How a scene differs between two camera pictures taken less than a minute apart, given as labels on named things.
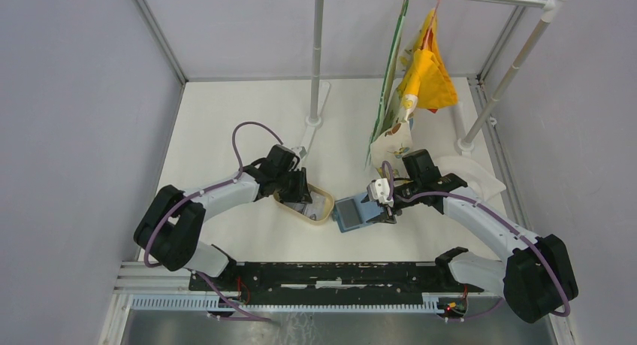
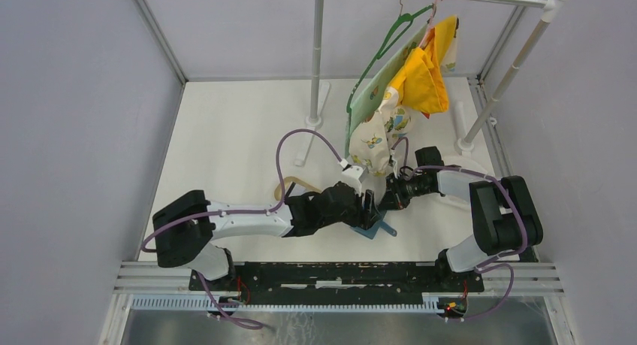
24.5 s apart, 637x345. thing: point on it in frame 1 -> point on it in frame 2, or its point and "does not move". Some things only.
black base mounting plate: x=330 y=279 does not move
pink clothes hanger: x=431 y=22 does not move
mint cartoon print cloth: x=389 y=76 -> x=375 y=89
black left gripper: x=301 y=194 -> x=363 y=218
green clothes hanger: x=389 y=71 -> x=380 y=53
